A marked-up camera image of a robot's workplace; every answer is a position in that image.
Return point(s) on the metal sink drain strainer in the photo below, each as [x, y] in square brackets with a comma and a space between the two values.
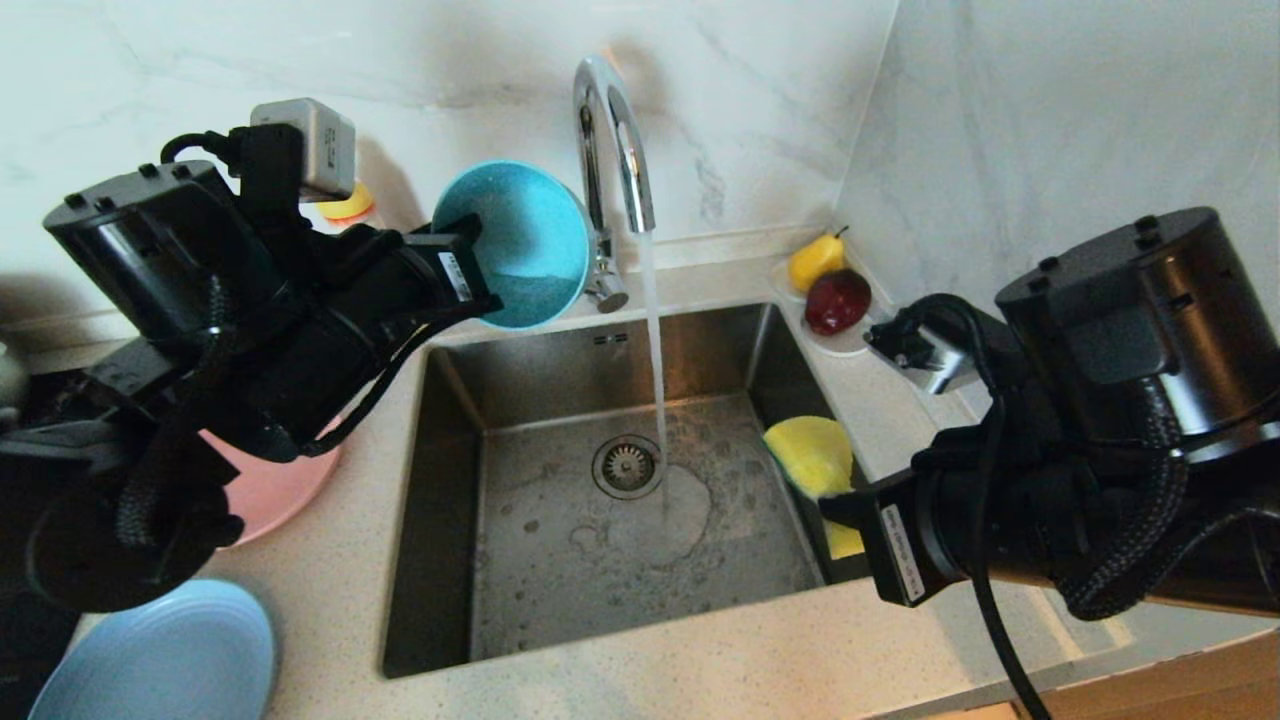
[625, 467]

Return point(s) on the stainless steel sink basin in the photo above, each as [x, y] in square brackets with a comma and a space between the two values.
[560, 600]

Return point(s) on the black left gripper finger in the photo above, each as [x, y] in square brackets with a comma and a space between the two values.
[482, 290]

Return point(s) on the yellow green sponge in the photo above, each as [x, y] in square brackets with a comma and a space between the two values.
[810, 455]

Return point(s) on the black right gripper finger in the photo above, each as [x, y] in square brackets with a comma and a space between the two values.
[870, 497]

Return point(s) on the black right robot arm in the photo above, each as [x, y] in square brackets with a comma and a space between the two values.
[1240, 560]

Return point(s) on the teal bowl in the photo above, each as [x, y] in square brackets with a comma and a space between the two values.
[530, 240]

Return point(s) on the small white dish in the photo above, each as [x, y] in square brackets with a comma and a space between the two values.
[845, 347]

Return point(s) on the dark red apple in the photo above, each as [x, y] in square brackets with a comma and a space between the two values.
[838, 301]

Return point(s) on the yellow orange dish soap bottle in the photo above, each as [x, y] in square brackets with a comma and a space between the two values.
[350, 207]

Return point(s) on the silver kettle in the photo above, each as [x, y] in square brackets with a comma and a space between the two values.
[8, 380]

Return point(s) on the yellow pear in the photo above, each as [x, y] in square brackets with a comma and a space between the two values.
[812, 262]

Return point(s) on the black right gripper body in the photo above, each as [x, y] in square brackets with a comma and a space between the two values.
[1120, 330]

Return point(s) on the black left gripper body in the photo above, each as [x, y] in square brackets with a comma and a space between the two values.
[280, 330]

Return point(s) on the light wooden cabinet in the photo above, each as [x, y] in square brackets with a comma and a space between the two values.
[1150, 695]

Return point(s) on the chrome gooseneck faucet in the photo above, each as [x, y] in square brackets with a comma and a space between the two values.
[600, 120]

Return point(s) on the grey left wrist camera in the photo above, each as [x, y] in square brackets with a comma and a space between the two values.
[315, 145]

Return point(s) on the light blue plate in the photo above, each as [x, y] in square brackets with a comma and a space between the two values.
[170, 660]

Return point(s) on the pink plate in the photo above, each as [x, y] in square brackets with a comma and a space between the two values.
[280, 490]

